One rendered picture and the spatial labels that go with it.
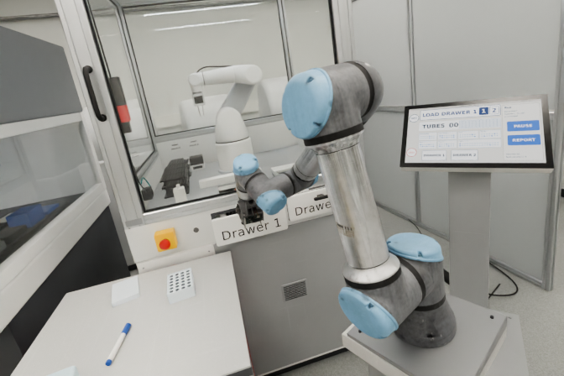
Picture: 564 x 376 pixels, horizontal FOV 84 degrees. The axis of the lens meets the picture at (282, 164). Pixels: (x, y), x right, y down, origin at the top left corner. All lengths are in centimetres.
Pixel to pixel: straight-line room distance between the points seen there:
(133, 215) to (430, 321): 103
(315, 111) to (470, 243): 128
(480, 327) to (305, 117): 64
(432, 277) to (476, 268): 99
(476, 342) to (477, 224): 83
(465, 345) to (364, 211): 41
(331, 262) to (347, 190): 97
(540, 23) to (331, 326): 183
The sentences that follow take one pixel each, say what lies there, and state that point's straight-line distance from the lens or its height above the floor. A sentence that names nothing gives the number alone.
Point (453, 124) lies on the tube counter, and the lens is 152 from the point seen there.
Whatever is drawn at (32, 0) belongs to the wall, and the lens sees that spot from 466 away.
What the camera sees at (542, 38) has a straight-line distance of 214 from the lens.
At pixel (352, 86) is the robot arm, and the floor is 137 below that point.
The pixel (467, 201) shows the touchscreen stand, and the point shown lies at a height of 77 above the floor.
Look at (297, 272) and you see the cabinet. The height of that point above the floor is 56.
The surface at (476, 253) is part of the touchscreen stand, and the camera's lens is 172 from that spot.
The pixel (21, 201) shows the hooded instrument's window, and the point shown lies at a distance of 155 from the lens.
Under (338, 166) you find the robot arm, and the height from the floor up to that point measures 123.
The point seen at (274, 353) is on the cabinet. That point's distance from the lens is 174.
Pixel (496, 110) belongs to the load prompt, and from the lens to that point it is 155.
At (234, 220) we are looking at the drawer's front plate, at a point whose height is 91.
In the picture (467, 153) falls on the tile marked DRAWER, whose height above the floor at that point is 101.
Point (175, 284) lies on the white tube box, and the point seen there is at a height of 80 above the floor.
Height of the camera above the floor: 140
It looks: 15 degrees down
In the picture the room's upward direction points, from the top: 9 degrees counter-clockwise
